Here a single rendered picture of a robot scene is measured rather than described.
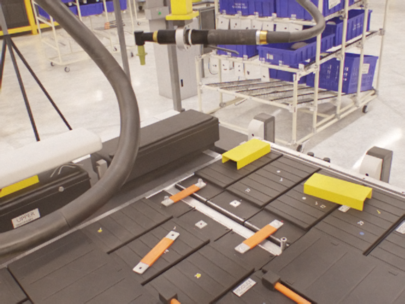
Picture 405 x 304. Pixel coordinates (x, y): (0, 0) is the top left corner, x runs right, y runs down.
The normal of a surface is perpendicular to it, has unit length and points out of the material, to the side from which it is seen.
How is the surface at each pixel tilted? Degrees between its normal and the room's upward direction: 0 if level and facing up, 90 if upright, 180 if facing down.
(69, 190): 90
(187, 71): 90
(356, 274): 0
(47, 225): 43
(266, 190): 0
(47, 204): 90
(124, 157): 37
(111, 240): 0
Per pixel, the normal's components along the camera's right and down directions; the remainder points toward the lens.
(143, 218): -0.07, -0.90
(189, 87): 0.67, 0.28
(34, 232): 0.22, -0.39
